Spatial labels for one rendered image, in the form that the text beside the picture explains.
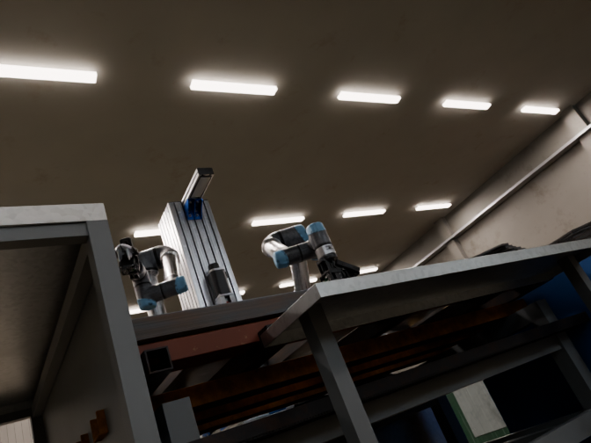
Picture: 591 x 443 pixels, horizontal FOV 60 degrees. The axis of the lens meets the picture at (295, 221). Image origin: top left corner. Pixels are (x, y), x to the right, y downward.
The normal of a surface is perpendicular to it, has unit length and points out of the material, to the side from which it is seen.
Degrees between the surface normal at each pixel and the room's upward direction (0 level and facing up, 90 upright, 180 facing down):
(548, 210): 90
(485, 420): 90
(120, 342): 90
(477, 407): 90
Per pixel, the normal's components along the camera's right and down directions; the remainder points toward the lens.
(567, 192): -0.83, 0.08
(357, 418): 0.45, -0.55
